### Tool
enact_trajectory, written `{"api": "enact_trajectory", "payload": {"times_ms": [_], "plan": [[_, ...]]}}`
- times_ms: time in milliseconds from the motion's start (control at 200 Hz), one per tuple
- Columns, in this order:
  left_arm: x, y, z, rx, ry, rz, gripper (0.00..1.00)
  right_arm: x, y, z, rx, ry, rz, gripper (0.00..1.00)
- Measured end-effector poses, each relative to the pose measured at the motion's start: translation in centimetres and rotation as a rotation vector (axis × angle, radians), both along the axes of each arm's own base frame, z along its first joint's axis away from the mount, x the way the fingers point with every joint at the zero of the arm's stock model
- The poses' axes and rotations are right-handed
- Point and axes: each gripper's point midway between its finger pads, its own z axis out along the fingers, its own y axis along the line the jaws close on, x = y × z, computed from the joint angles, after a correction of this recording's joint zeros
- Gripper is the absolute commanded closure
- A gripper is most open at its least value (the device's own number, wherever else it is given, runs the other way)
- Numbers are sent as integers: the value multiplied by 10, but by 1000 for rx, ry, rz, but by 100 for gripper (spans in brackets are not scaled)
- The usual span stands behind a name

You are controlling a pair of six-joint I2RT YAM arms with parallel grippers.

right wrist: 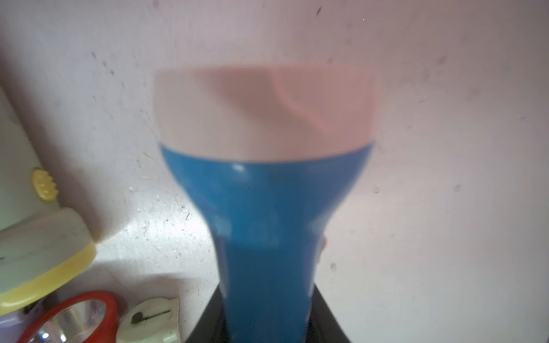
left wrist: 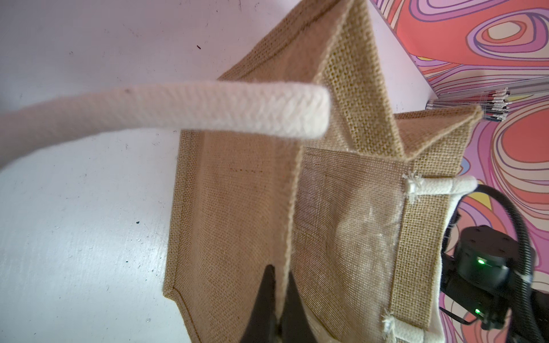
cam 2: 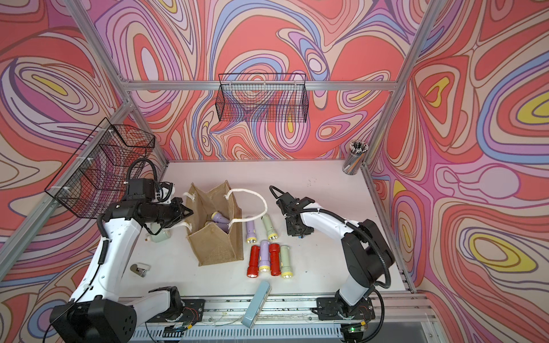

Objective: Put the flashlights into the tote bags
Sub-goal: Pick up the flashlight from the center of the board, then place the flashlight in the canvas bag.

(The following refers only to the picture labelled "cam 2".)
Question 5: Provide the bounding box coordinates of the green flashlight row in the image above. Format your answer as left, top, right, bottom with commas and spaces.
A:
262, 214, 278, 241
280, 245, 293, 279

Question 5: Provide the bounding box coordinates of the brown burlap tote bag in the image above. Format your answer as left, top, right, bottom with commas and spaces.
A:
184, 181, 267, 267

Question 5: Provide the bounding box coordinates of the purple flashlight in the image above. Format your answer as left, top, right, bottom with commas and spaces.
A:
259, 240, 271, 272
245, 220, 257, 244
211, 212, 230, 224
205, 221, 230, 234

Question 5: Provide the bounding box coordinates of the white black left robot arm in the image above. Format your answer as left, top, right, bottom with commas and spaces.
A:
49, 158, 193, 342

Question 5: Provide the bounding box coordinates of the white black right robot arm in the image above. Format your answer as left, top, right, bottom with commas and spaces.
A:
269, 185, 395, 322

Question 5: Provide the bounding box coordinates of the pale green small object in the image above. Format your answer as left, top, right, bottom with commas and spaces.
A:
149, 229, 172, 243

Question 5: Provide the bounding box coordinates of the red flashlight lower middle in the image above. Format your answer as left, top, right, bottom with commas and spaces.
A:
269, 243, 282, 277

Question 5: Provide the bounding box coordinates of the red flashlight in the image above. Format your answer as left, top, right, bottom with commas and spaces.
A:
269, 243, 282, 277
247, 245, 260, 278

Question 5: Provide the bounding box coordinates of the red flashlight lower left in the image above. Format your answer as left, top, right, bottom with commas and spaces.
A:
247, 245, 260, 278

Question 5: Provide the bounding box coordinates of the small grey metal object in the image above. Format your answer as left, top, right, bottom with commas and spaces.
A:
130, 263, 151, 277

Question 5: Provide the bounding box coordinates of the grey blue rectangular block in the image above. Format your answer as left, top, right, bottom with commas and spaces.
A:
241, 281, 271, 329

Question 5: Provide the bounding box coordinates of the silver metal pen cup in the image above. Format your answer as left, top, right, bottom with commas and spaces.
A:
342, 141, 369, 175

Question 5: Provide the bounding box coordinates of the black wire basket left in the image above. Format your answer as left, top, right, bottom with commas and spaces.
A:
44, 119, 155, 220

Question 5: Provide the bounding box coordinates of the black wire basket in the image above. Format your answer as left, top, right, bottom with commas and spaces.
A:
44, 119, 155, 220
215, 71, 309, 123

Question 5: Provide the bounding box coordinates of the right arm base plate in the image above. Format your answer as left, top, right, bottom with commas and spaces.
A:
311, 297, 376, 322

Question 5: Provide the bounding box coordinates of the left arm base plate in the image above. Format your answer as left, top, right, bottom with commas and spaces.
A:
164, 299, 206, 324

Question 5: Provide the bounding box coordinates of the black wire basket back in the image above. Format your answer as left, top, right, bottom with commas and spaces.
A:
215, 71, 309, 123

